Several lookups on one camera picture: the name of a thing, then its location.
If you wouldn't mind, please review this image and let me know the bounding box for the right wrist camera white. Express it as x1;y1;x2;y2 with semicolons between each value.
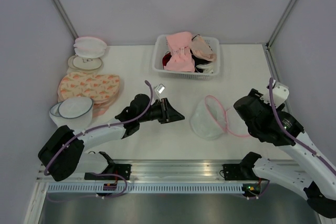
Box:
269;80;289;108

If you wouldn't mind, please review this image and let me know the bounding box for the white slotted cable duct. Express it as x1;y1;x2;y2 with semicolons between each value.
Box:
47;183;244;194

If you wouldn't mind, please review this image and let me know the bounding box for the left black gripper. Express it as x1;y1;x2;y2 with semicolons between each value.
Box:
138;98;185;124

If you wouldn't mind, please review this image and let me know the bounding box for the grey-trimmed white mesh laundry bag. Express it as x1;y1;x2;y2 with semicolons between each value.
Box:
49;97;94;130

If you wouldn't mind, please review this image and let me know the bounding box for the white mesh laundry bag pink zipper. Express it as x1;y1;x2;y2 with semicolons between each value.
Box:
190;95;250;141

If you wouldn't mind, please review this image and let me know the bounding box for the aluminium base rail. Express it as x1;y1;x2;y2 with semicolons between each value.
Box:
64;155;240;183

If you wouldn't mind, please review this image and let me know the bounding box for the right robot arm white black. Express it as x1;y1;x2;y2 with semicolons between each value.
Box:
233;85;335;219

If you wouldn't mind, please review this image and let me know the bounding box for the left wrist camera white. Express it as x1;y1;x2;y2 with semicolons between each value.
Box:
153;83;165;100

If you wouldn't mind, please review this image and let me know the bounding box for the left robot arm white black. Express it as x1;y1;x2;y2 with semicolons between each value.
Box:
38;94;185;182

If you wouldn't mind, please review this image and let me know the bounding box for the dark red black bra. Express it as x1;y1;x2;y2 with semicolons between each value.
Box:
162;52;172;71

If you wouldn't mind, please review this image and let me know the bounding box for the white plastic perforated basket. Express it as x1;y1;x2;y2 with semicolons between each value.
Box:
152;32;221;80

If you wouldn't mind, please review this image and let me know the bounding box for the right aluminium frame post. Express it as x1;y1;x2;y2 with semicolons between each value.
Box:
265;0;299;50

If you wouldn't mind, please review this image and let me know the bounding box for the pink laundry bag under stack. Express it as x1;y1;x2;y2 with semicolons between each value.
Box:
92;102;113;118

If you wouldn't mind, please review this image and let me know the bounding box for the pink bra in basket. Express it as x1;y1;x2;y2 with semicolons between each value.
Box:
166;31;195;72

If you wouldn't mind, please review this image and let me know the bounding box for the beige bra in basket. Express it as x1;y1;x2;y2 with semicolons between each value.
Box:
189;35;217;62

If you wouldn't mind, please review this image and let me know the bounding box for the left aluminium frame post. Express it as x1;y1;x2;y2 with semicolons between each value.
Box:
51;0;78;39

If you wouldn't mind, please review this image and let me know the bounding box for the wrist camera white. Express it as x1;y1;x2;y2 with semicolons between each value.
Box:
153;83;165;100
269;80;289;108

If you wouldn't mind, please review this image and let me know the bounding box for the carrot print laundry bag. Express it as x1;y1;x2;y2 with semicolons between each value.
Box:
58;72;120;104

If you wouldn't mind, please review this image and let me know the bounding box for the white bra in basket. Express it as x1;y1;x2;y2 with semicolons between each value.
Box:
195;62;215;74

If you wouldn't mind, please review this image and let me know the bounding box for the aluminium frame post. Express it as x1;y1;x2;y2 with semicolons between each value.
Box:
51;0;78;39
265;0;299;50

